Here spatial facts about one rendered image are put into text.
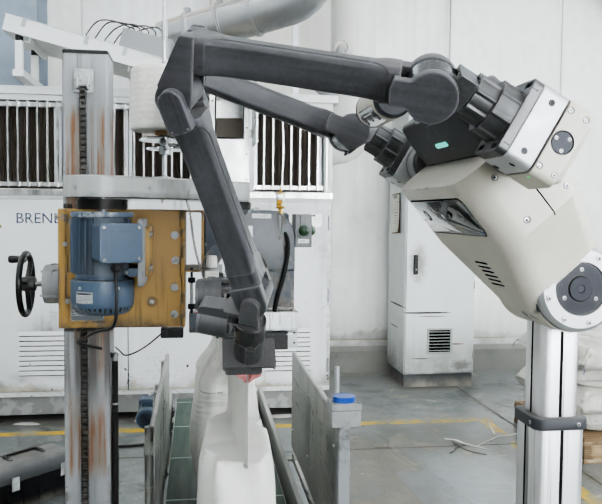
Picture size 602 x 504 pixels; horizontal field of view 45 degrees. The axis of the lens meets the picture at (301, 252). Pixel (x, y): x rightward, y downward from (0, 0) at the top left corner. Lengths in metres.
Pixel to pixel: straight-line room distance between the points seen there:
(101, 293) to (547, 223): 1.02
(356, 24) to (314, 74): 4.17
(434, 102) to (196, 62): 0.35
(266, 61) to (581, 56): 5.96
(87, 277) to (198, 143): 0.72
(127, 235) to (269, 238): 0.43
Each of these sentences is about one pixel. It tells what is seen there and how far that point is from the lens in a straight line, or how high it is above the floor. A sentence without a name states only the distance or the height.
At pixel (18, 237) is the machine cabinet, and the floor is 1.17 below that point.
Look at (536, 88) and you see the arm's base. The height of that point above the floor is 1.51.
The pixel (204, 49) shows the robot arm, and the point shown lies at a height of 1.57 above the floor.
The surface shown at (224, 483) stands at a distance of 1.60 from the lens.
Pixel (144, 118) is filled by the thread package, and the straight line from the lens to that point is 1.79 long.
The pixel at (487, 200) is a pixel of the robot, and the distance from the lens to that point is 1.24.
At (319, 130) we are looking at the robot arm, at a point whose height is 1.52.
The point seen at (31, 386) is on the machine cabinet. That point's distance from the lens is 4.92.
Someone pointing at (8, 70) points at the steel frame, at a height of 2.34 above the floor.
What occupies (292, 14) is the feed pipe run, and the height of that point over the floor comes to 2.48.
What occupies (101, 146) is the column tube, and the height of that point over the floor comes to 1.51.
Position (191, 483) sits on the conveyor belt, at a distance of 2.72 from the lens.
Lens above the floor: 1.33
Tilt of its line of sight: 3 degrees down
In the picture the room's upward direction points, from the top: 1 degrees clockwise
